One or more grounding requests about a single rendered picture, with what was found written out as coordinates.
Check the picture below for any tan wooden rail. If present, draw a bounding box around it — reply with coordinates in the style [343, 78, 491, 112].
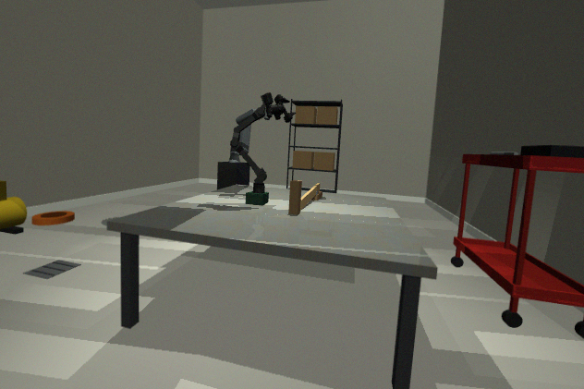
[300, 183, 320, 210]

